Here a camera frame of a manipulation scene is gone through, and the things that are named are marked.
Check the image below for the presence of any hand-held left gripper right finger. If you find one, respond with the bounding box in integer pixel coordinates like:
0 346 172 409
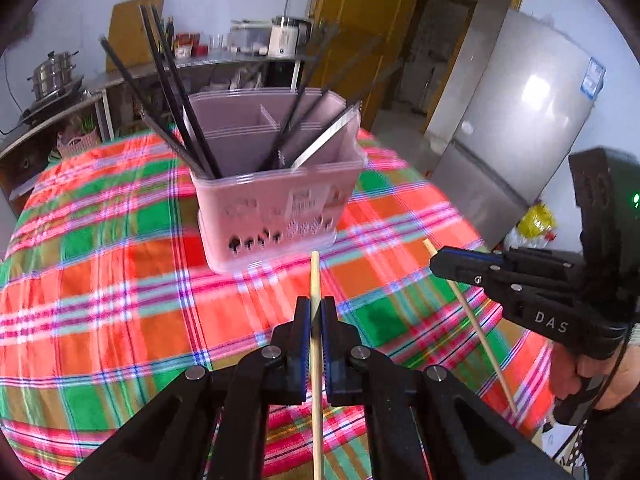
321 296 571 480

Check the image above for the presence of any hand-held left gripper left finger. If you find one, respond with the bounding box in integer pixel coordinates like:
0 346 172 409
65 296 309 480

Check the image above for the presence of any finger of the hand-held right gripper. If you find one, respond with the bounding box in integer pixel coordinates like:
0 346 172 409
442 246 583 281
430 255 541 311

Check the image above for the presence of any wooden chopstick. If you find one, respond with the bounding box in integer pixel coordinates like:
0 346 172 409
421 239 519 415
309 250 325 480

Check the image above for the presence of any pink plastic utensil basket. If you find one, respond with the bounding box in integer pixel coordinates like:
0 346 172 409
182 87 368 276

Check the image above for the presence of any person's right forearm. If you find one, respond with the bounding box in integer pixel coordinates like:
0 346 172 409
597 345 640 411

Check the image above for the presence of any person's right hand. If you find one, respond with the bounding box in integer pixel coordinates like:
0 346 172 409
550 346 581 402

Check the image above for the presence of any yellow plastic bag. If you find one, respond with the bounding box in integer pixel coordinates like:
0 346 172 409
516 203 558 248

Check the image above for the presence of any silver refrigerator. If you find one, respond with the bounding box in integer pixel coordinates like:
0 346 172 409
422 7 608 251

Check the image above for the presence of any dark dotted clothing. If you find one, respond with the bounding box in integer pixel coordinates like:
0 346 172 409
562 410 640 480

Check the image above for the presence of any plaid tablecloth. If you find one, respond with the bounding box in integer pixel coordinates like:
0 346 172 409
0 127 556 480

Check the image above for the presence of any white kitchen appliance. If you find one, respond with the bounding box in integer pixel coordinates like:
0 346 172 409
267 16 312 59

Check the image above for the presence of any small pink woven basket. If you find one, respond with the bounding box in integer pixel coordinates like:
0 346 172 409
56 125 101 159

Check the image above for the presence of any clear plastic container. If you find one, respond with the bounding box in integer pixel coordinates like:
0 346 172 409
227 20 273 55

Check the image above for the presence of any steel kitchen counter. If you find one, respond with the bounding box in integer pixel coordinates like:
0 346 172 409
0 52 306 211

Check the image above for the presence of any dark wok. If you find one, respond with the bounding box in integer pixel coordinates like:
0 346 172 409
20 77 92 121

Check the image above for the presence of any wooden board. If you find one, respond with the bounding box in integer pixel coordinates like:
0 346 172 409
106 0 167 67

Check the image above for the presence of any steel steamer pot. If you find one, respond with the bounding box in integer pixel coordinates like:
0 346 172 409
27 50 83 100

